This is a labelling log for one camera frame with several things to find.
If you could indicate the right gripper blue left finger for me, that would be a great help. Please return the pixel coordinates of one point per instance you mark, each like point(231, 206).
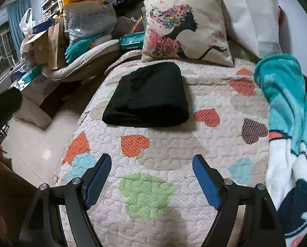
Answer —
point(42, 225)

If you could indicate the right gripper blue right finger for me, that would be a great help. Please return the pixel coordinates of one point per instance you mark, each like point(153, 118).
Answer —
point(261, 225)

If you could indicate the black pants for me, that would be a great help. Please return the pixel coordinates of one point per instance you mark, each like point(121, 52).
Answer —
point(150, 97)

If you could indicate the flat cardboard piece on floor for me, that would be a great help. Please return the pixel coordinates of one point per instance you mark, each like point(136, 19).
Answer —
point(32, 113)

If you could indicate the teal cartoon fleece blanket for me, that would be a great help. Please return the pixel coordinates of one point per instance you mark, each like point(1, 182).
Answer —
point(283, 85)

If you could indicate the brown cardboard box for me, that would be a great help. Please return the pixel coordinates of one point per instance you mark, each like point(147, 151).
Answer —
point(47, 44)

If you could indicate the white plastic bag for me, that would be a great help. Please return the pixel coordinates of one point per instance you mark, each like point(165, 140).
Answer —
point(27, 23)

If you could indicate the blue curtain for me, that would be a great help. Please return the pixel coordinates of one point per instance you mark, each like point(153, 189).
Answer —
point(15, 11)

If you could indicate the beige padded chair cushion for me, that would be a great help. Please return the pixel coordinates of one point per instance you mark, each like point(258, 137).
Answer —
point(92, 63)

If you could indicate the heart patterned quilt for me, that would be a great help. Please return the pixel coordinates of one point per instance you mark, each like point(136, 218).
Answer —
point(152, 197)

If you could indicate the white shelf unit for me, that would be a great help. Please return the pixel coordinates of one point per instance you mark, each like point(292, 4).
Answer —
point(50, 9)

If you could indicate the clear plastic bag bundle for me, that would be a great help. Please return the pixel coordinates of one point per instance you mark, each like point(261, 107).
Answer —
point(89, 18)

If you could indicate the teal wipes package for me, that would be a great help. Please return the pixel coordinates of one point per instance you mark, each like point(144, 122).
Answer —
point(132, 41)

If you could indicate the floral woman print cushion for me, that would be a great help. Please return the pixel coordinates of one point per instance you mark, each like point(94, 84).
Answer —
point(186, 29)

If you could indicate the white pillow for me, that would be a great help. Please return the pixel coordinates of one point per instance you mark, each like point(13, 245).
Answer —
point(254, 25)

